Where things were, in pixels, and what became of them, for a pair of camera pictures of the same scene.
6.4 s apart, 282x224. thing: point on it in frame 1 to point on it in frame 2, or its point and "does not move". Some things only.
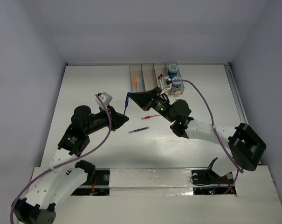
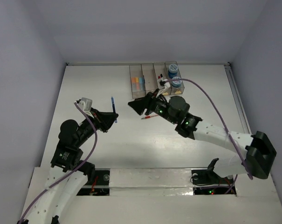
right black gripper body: (160, 106) does not move
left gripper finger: (119, 119) to (107, 119)
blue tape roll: (176, 84) does not move
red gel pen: (149, 116) does not move
